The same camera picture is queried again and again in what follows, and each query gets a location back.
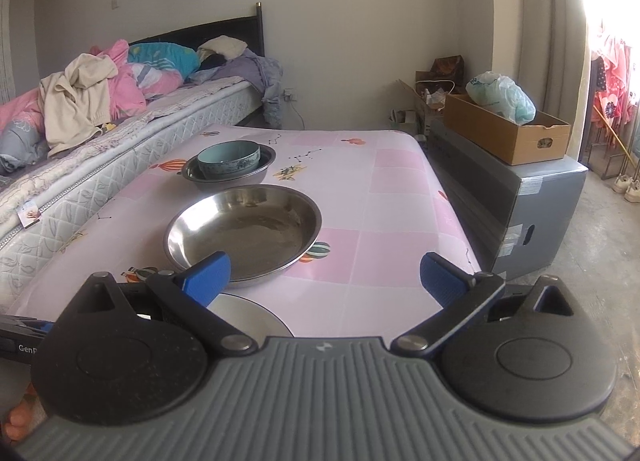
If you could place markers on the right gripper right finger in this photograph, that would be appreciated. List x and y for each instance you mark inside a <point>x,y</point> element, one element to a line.
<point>526,354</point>

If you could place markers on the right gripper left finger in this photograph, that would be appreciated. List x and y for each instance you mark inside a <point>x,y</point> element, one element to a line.
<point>122,353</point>

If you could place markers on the white ceramic plate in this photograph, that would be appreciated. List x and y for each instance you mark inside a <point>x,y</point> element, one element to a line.
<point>249,317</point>

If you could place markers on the teal ceramic bowl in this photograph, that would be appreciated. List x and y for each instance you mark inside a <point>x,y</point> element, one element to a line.
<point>227,159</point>

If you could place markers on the person's left hand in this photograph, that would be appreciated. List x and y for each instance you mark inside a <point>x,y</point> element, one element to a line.
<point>22,419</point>

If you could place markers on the large grey box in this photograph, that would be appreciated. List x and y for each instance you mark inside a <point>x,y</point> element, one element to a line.
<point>515,217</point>

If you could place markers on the white quilted mattress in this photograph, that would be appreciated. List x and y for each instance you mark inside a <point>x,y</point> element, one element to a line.
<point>42,211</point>

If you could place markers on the wide steel plate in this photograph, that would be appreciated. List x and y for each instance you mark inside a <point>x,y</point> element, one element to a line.
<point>263,228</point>

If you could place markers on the pink patterned tablecloth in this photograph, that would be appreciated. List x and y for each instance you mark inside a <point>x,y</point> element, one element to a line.
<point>327,230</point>

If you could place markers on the white shoes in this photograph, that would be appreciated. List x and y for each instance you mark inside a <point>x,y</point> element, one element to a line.
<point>628,187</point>

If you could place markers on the deep steel bowl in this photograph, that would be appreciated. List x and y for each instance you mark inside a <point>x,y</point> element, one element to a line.
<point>191,173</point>

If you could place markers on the brown cardboard box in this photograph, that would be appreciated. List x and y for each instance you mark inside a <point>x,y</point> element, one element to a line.
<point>544,139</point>

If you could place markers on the beige garment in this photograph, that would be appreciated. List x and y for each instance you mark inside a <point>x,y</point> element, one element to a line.
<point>75,103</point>

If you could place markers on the light green plastic bag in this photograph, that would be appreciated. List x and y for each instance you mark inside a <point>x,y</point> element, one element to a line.
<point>500,95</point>

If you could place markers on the hanging red pink clothes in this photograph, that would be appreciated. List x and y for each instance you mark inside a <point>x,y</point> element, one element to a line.
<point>613,97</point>

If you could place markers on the pink blanket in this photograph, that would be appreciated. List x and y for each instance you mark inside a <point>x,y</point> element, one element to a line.
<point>134,86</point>

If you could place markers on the white printed cardboard box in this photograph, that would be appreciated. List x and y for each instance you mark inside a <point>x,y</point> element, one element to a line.
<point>430,90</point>

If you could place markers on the teal patterned pillow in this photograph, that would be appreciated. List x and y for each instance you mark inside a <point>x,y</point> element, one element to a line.
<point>165,56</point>

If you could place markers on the purple grey bedsheet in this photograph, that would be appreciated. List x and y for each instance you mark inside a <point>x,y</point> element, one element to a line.
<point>225,56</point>

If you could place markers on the black bed headboard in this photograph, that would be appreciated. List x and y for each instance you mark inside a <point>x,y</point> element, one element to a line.
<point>249,29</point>

